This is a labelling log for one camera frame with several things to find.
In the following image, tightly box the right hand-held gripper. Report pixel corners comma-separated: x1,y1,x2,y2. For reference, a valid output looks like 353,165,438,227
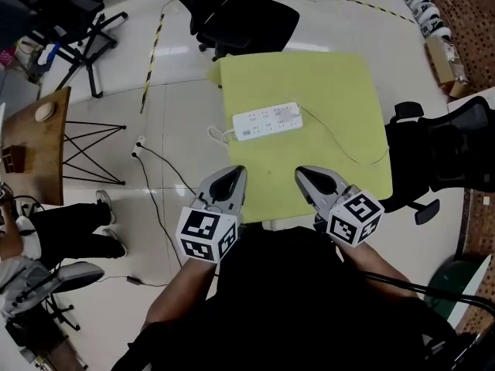
295,165,385,249

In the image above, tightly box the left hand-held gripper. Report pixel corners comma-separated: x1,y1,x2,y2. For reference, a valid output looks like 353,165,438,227
176,165,248,264

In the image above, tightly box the white power cable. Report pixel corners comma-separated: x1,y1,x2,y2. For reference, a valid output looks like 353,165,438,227
297,104,391,168

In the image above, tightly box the white power strip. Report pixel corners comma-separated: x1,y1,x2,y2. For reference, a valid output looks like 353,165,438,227
207,101,305,146

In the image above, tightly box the person's left forearm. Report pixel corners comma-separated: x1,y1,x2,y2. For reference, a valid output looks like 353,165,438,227
145,259,217,326

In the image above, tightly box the person's right forearm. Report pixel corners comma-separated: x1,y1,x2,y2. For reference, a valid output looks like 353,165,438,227
335,240,421,299

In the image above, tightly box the white floor power socket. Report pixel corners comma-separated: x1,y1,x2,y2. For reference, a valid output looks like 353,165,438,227
130,134,147,159

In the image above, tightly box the yellow-green tablecloth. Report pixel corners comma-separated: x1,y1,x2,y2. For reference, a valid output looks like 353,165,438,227
207,51,394,223

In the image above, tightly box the person's black shirt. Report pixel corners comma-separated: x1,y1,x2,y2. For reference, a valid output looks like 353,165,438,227
111,222,461,371

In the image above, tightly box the black mesh office chair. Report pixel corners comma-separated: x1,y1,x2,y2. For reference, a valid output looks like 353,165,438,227
384,95,495,226

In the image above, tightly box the yellow black floor tape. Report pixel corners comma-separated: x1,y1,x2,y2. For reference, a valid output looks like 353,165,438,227
138,12,166,115
331,0,418,26

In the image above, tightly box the green round object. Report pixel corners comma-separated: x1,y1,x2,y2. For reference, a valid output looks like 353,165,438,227
427,259,486,322

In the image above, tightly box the cardboard box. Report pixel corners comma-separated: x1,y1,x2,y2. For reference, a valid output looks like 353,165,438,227
424,36,471,99

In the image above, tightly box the grey office chair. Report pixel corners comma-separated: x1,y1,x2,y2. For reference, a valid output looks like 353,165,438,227
0,260,106,334

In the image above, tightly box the round beige object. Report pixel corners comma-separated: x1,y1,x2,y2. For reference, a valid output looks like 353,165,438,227
33,101,59,123

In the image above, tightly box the row of white black devices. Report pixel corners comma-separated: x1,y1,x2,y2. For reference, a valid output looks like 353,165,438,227
400,0,453,40

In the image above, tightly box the dark screen on rolling stand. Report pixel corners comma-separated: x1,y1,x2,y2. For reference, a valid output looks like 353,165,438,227
0,0,128,99

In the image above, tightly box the black floor cable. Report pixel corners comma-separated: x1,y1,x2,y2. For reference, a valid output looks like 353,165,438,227
138,144,198,196
135,155,185,270

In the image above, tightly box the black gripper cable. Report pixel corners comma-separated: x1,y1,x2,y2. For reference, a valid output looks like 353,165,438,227
361,269,495,312

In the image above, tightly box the wooden table with wire legs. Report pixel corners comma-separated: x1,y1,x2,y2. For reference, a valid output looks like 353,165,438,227
0,86,127,207

